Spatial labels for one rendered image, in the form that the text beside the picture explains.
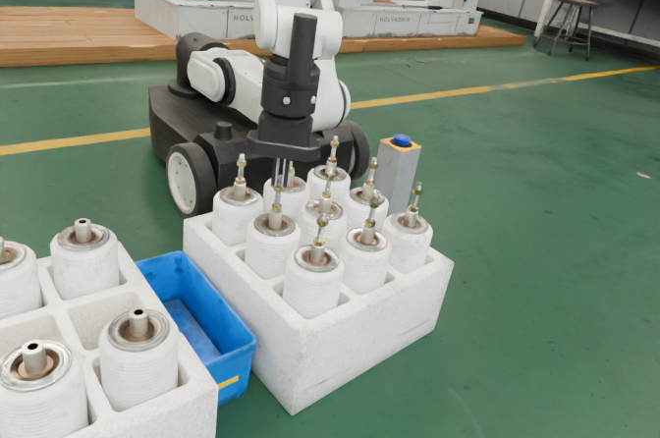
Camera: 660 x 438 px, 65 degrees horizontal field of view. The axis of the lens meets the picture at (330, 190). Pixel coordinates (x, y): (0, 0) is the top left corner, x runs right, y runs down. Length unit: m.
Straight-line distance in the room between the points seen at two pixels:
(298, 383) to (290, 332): 0.09
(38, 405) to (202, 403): 0.20
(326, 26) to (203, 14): 2.21
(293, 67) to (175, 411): 0.48
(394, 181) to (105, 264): 0.65
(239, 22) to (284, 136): 2.28
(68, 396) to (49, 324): 0.22
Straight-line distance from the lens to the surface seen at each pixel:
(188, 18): 2.95
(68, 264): 0.89
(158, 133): 1.64
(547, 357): 1.24
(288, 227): 0.94
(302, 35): 0.75
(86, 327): 0.93
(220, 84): 1.55
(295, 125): 0.83
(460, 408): 1.05
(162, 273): 1.11
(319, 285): 0.84
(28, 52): 2.66
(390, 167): 1.21
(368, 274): 0.93
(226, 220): 1.00
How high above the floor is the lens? 0.75
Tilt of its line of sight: 27 degrees down
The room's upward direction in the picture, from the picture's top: 9 degrees clockwise
